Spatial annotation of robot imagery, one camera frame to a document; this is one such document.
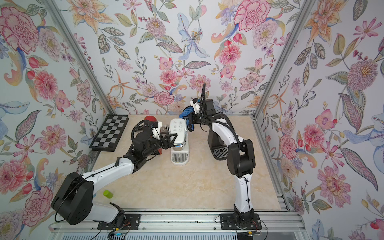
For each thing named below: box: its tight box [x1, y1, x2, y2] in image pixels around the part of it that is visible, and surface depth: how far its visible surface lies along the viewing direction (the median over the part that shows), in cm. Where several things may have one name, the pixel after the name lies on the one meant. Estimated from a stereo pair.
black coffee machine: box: [207, 127, 229, 161], surface depth 100 cm
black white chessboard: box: [89, 114, 130, 152], surface depth 109 cm
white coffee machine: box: [169, 118, 190, 166], surface depth 86 cm
